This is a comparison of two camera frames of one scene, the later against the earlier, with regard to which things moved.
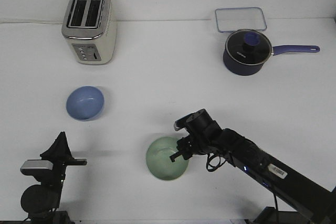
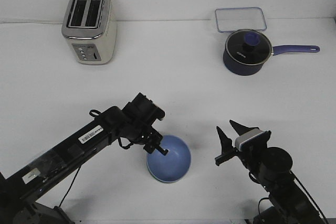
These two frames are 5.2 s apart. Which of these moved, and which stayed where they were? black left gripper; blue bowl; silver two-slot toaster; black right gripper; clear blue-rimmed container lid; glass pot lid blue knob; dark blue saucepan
Moved: black left gripper; black right gripper; blue bowl
Stayed: glass pot lid blue knob; silver two-slot toaster; dark blue saucepan; clear blue-rimmed container lid
